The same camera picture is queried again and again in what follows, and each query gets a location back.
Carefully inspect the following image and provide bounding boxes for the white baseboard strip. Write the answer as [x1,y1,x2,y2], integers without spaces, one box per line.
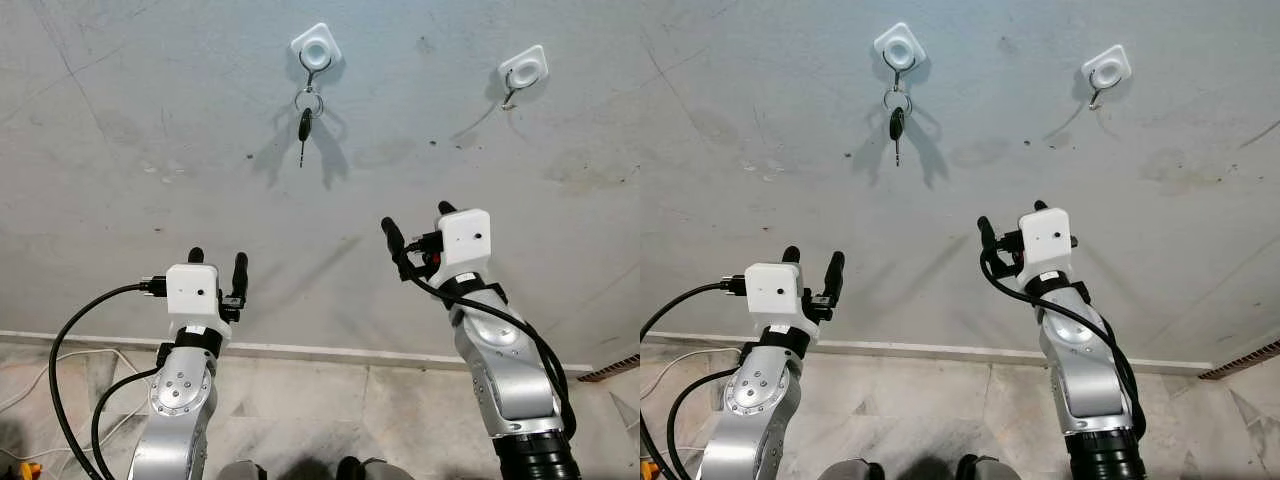
[0,330,597,374]
[640,331,1217,377]

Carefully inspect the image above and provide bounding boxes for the brown floor drain grille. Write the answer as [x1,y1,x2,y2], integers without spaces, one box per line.
[577,353,641,384]
[1197,339,1280,382]

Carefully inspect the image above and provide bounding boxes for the grey right robot leg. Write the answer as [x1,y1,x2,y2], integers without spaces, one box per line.
[954,454,1022,480]
[336,456,417,480]

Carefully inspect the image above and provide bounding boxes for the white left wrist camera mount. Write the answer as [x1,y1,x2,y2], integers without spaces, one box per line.
[745,262,804,336]
[165,263,220,336]

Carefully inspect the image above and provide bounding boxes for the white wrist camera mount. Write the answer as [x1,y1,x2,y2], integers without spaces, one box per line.
[745,262,804,336]
[1017,208,1073,286]
[165,263,220,336]
[437,209,494,286]

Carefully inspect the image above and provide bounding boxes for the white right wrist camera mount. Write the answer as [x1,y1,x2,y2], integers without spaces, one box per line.
[1017,208,1073,286]
[437,209,494,286]

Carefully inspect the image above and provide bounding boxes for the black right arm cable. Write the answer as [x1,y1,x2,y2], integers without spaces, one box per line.
[398,258,579,441]
[980,248,1147,437]

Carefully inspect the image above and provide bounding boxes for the black-headed key on ring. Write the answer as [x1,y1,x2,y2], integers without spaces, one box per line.
[883,87,913,167]
[295,85,325,168]

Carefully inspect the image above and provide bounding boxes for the long black left arm cable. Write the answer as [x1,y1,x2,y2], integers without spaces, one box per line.
[49,279,169,480]
[640,279,749,480]

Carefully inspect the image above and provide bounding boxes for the white square wall hook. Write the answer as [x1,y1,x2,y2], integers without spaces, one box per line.
[1082,44,1133,111]
[499,44,549,111]
[291,23,343,87]
[873,22,927,87]

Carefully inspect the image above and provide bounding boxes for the white floor cable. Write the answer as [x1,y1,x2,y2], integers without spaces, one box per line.
[640,347,706,456]
[0,347,136,463]

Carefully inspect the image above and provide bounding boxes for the short black left arm cable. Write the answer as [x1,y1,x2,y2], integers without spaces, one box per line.
[91,366,163,480]
[666,366,739,480]

